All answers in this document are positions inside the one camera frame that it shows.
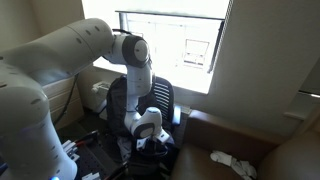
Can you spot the small white block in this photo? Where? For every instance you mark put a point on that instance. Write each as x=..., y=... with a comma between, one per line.
x=91, y=176

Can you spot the dark grey jacket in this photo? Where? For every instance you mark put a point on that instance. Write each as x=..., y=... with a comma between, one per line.
x=116, y=106

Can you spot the black perforated base board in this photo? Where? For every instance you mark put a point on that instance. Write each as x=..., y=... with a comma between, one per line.
x=90, y=160

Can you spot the dark blue shirt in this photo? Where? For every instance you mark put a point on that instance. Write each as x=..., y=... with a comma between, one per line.
x=168, y=150

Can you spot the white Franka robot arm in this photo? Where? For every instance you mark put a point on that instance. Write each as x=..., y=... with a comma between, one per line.
x=66, y=50

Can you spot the brown leather armchair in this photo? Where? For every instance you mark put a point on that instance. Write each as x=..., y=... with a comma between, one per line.
x=213, y=133

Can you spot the black mesh office chair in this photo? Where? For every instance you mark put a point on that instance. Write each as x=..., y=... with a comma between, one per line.
x=165, y=96

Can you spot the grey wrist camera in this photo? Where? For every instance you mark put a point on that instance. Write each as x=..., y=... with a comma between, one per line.
x=141, y=143

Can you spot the grey blue garment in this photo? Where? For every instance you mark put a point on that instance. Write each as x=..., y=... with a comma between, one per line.
x=125, y=147

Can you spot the white crumpled cloth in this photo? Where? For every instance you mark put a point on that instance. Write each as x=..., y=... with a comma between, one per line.
x=233, y=161

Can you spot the white connector plugs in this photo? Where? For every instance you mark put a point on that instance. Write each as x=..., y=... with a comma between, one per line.
x=70, y=148

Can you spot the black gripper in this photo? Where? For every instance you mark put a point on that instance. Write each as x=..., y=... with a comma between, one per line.
x=154, y=140

